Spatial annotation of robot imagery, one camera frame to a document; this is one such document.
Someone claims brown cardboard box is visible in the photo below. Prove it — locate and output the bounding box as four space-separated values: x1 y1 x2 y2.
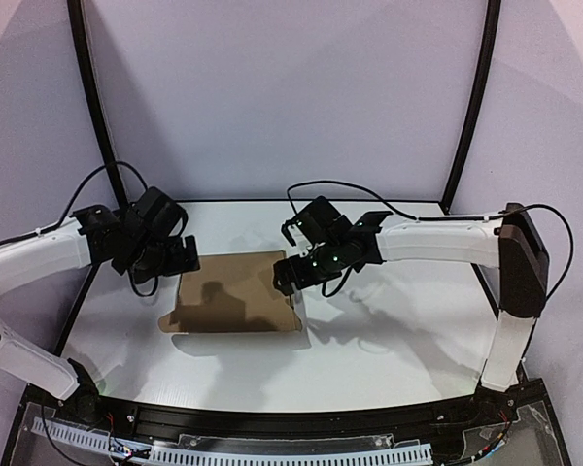
158 250 302 334

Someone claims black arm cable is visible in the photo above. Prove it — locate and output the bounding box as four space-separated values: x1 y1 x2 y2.
285 180 575 302
0 162 190 297

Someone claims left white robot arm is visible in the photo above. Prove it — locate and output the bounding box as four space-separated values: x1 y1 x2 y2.
0 187 200 423

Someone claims left black frame post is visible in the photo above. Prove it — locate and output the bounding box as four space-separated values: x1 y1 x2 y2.
66 0 128 207

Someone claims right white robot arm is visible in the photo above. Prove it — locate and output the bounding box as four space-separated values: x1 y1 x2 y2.
273 196 550 392

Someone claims white slotted cable duct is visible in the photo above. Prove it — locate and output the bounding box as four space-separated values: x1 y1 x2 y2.
23 416 433 466

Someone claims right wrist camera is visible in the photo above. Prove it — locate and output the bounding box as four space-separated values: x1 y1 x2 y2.
281 218 305 247

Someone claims right black frame post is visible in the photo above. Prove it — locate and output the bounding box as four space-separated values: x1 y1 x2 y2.
439 0 501 213

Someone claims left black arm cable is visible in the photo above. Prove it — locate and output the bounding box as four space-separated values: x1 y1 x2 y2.
0 162 190 297

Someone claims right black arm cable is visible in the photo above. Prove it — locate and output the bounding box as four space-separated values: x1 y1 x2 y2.
285 180 575 302

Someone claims black front frame rail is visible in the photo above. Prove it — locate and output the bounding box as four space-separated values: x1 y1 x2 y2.
100 396 477 441

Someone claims black frame post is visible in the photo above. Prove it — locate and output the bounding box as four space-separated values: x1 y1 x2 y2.
439 0 501 213
66 0 128 207

